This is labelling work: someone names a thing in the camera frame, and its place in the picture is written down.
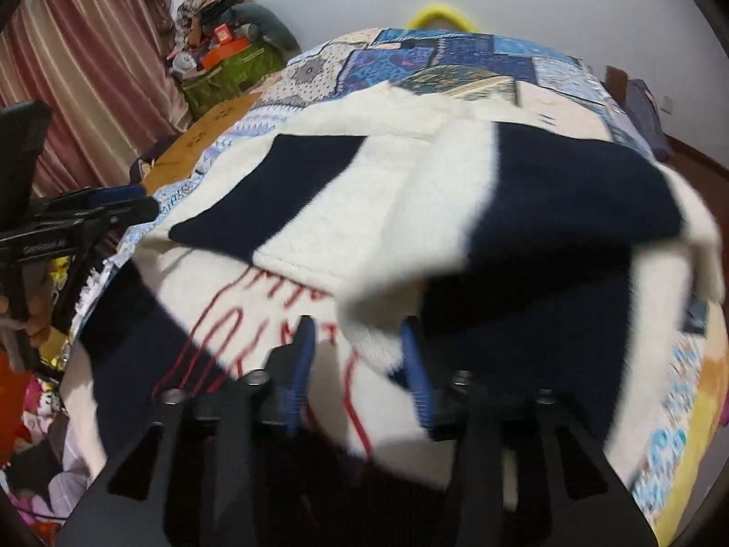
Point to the grey stuffed cloth bundle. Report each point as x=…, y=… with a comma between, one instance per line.
x=265, y=21

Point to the dark purple cloth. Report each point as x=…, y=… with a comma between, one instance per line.
x=643, y=108

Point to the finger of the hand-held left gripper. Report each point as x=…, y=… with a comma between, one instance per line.
x=108, y=205

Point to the patchwork printed bedspread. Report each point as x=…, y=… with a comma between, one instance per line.
x=433, y=62

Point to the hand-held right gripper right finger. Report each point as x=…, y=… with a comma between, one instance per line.
x=414, y=370

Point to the green bag with clutter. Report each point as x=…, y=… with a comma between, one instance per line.
x=228, y=68

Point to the white and navy striped sweater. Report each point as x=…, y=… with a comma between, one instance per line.
x=433, y=239

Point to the pink striped curtain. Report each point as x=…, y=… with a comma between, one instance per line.
x=85, y=68

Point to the pile of colourful clothes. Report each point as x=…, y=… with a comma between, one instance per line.
x=34, y=439

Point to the person's left hand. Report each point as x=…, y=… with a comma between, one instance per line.
x=34, y=313

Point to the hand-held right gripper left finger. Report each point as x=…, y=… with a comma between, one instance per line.
x=300, y=364

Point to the brown cardboard box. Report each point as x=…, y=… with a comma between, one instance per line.
x=199, y=131

